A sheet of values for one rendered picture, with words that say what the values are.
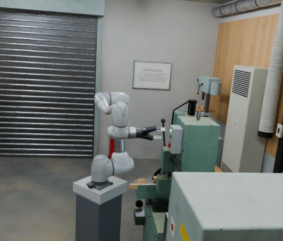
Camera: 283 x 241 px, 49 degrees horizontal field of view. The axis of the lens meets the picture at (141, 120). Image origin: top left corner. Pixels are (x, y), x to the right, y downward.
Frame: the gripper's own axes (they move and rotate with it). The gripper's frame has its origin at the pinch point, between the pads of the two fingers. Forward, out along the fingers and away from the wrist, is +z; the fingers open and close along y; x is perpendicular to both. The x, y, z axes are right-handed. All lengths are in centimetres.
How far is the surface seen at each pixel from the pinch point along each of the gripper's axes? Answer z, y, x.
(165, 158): -3.4, 21.5, -29.1
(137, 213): -15, -49, -49
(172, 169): 1.4, 16.0, -35.0
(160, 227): -6, -2, -68
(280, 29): 128, 0, 120
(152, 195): -6.5, -20.1, -42.2
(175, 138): -0.6, 41.1, -24.3
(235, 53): 142, -115, 192
